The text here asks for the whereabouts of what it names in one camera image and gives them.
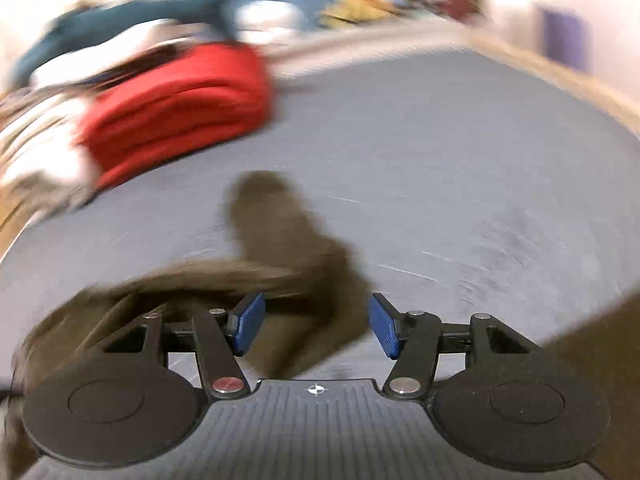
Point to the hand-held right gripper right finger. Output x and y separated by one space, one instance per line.
384 325

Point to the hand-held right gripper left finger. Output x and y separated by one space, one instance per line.
250 322

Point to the red folded cloth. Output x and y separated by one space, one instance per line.
175 105

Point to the white striped clothes pile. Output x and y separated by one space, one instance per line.
40 160

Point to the small white cloth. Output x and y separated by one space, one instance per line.
267 20

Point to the teal cloth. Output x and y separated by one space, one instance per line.
125 15

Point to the purple object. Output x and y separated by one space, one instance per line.
565 37

